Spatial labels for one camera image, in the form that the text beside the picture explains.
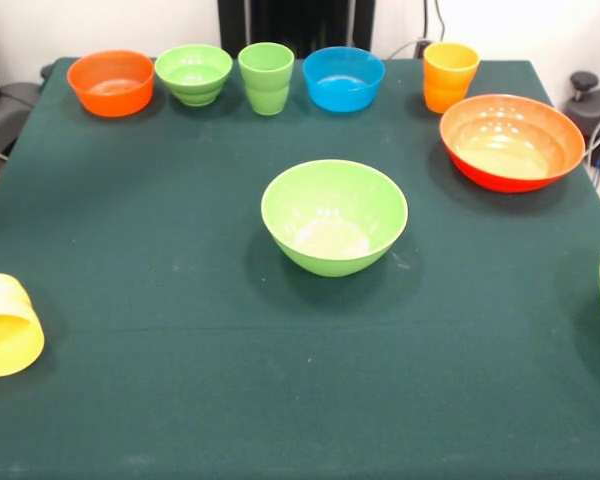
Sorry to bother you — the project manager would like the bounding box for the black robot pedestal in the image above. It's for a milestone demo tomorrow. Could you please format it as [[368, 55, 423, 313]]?
[[217, 0, 376, 60]]

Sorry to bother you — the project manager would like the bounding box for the small orange plastic bowl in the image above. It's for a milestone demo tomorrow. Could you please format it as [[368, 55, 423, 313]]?
[[66, 49, 157, 118]]

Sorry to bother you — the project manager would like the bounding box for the small green plastic bowl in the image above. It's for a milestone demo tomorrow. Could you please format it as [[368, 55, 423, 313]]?
[[154, 43, 234, 107]]

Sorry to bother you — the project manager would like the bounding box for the dark green table cloth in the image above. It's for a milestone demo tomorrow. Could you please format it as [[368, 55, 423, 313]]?
[[0, 57, 600, 480]]

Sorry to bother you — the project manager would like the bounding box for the green plastic cup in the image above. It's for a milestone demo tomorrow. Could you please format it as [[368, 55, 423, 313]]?
[[237, 42, 296, 117]]

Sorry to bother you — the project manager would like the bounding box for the black knobbed equipment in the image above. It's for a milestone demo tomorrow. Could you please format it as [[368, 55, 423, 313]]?
[[564, 71, 600, 169]]

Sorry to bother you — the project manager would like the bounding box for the large orange plastic bowl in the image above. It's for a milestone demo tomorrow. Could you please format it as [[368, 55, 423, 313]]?
[[439, 93, 587, 194]]

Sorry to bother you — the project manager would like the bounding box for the thin black cable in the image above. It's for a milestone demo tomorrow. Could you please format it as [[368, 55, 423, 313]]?
[[432, 0, 449, 45]]

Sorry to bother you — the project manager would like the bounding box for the blue plastic bowl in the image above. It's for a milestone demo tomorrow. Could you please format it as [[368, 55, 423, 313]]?
[[301, 46, 386, 113]]

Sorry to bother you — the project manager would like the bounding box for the yellow plastic cup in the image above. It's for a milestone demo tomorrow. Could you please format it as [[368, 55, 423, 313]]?
[[423, 42, 481, 115], [0, 272, 46, 379]]

